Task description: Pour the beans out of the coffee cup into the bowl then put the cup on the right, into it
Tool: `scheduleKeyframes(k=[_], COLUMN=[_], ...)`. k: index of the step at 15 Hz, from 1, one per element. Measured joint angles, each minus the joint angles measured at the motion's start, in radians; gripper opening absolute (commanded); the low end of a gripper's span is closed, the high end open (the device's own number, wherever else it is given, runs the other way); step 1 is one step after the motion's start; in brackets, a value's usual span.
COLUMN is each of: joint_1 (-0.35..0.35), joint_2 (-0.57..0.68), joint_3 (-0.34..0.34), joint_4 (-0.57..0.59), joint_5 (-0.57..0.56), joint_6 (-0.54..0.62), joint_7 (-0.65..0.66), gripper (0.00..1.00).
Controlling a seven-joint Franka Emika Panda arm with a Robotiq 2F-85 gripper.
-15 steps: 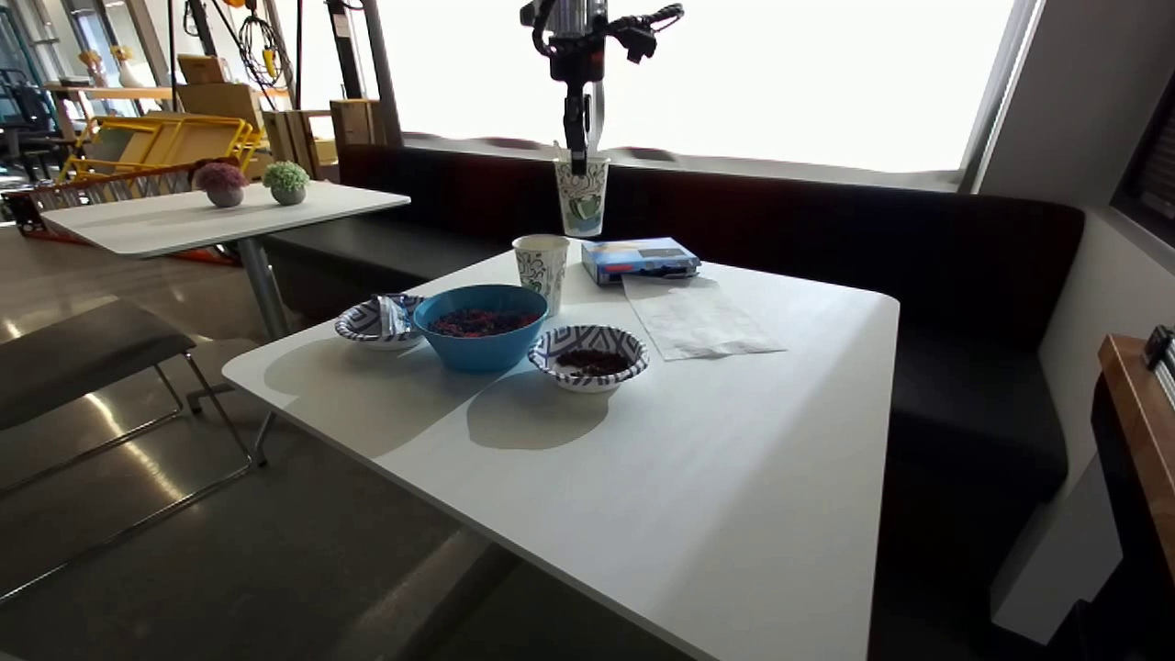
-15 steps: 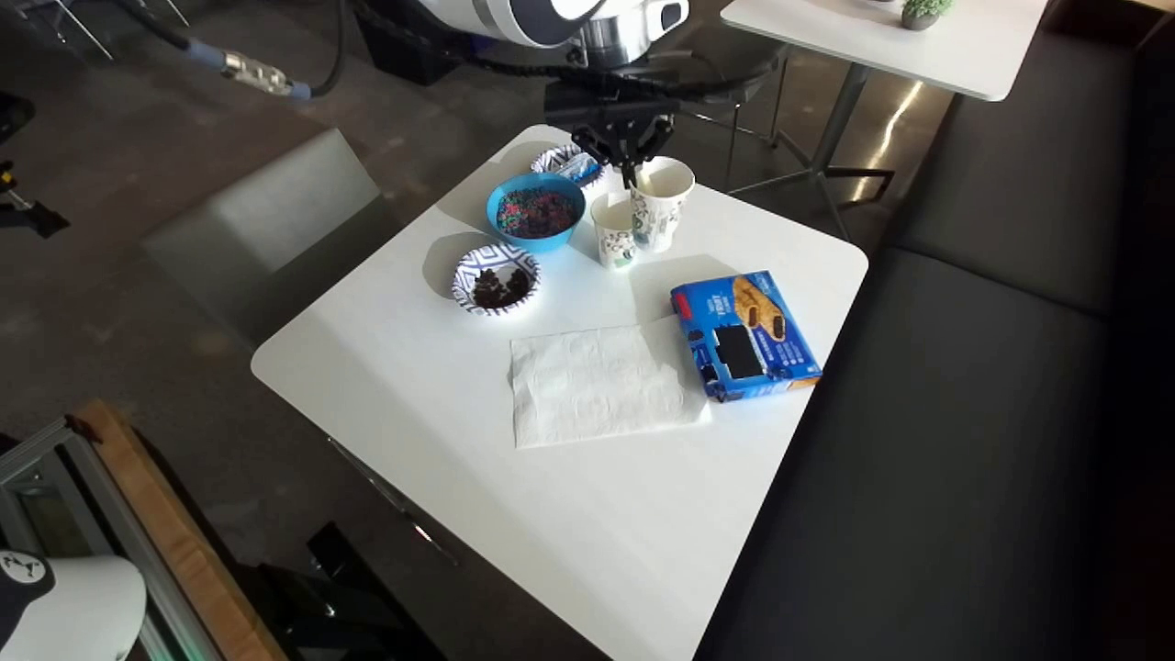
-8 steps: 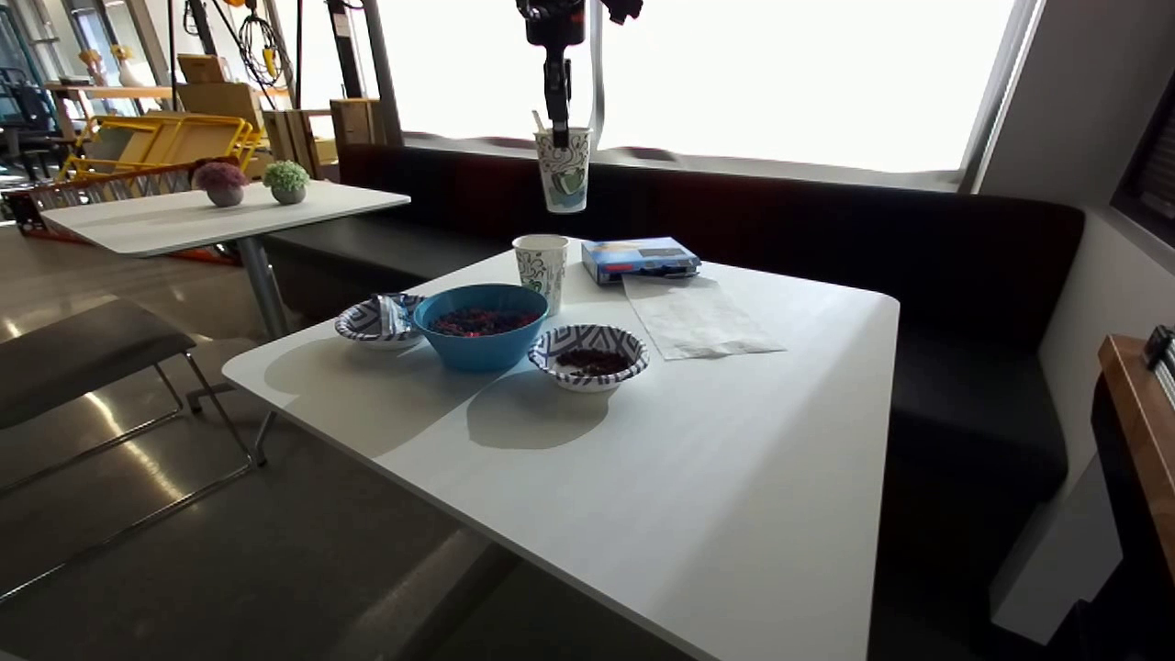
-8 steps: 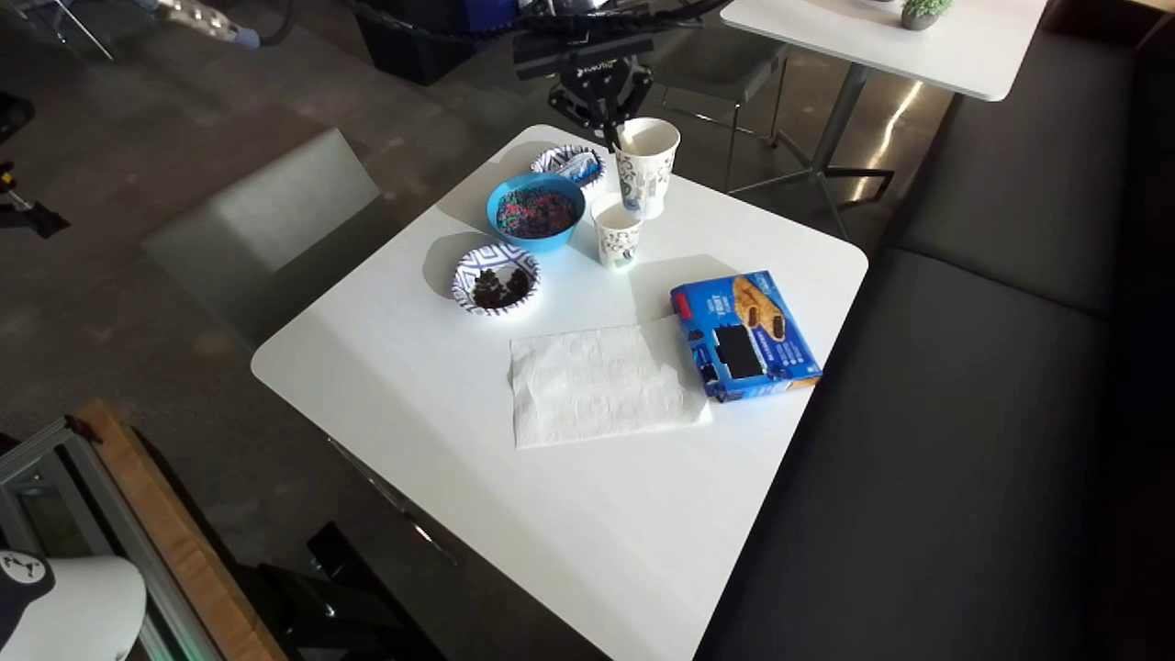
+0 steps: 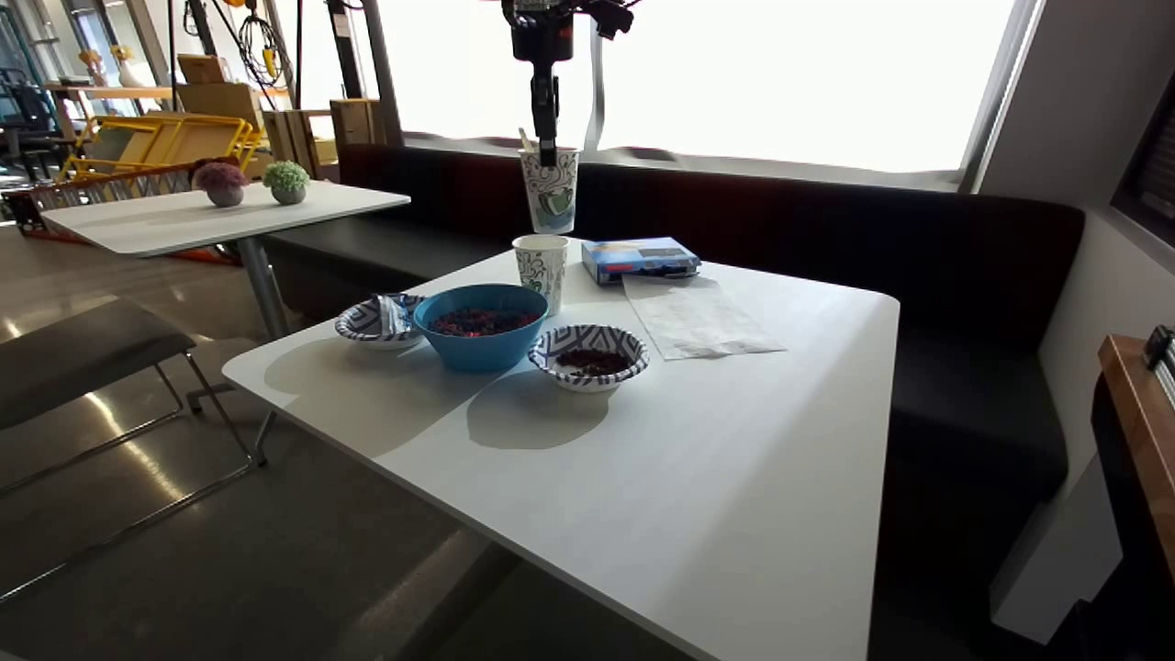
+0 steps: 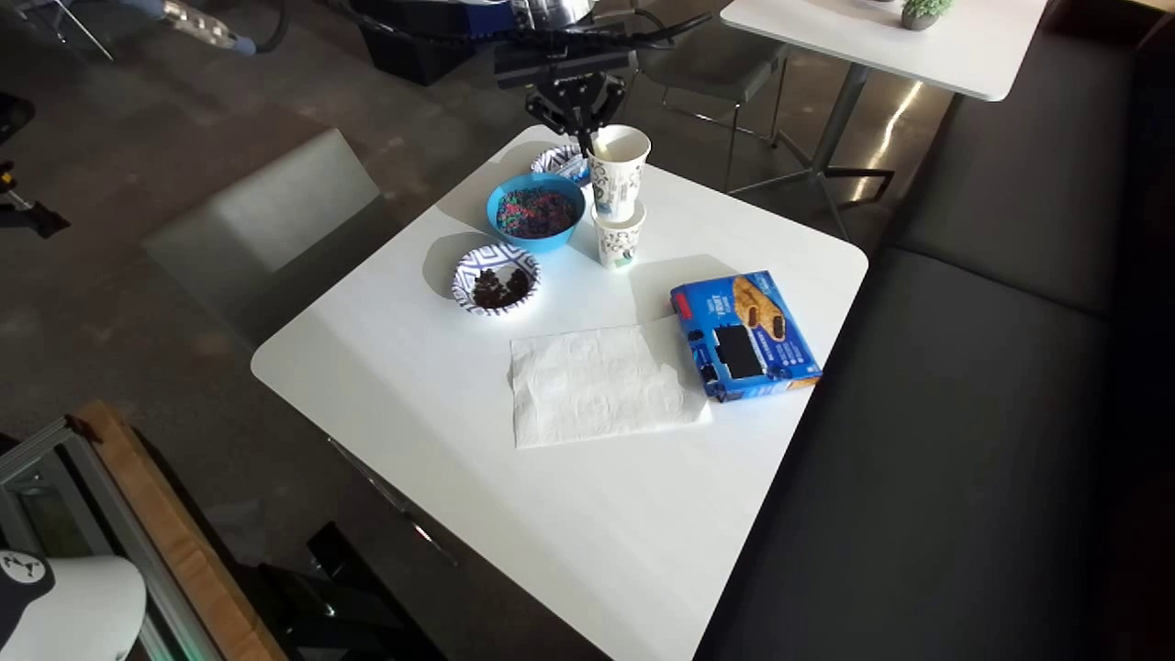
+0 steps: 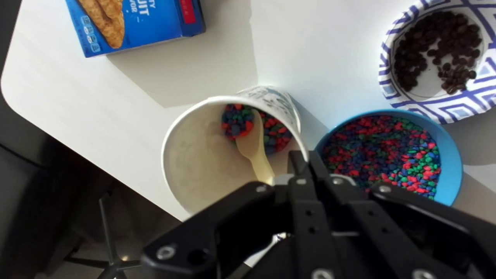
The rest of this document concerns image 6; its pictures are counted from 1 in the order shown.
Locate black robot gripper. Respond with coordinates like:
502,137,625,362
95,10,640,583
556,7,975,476
526,71,631,156

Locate printed paper coffee cup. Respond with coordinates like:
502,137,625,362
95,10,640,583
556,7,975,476
587,123,658,227

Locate blue plastic bowl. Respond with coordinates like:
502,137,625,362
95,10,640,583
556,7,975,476
479,174,591,261

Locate coffee beans pile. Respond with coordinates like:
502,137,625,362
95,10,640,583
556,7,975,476
469,268,533,311

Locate coloured beads pile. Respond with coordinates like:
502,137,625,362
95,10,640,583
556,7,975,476
499,189,575,238

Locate dark folding chair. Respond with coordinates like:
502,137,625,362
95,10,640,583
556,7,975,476
631,16,801,200

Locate white paper napkin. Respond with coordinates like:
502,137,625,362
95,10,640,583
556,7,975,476
507,318,715,457

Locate blue snack packet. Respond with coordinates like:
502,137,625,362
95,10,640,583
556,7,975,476
669,268,822,408

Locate white side table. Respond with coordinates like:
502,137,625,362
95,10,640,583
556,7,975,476
715,0,1054,211

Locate dark bench sofa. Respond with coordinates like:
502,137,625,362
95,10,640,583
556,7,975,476
692,0,1175,661

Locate black floor equipment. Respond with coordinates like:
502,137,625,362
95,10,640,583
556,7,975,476
239,520,449,661

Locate black tripod stand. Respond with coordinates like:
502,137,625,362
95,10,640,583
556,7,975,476
0,87,72,242

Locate white rounded device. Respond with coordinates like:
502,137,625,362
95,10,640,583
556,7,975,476
0,544,149,661

